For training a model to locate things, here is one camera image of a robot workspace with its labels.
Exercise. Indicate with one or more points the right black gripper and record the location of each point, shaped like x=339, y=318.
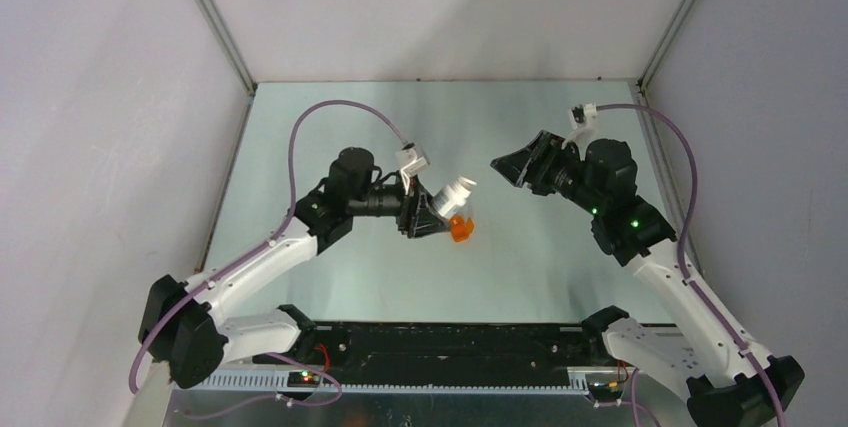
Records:
x=533, y=163

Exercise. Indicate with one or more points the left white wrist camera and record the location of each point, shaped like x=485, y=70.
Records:
x=412, y=160

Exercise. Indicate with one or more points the white pill bottle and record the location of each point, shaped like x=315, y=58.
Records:
x=451, y=198

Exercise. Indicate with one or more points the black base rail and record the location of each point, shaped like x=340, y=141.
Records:
x=461, y=355

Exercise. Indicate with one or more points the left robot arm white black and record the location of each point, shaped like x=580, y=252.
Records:
x=191, y=325

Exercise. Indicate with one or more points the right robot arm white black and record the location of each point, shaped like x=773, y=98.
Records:
x=725, y=377

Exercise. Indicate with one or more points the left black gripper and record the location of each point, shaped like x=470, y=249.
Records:
x=414, y=216

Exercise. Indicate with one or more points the orange pill organizer box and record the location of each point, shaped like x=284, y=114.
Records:
x=461, y=227

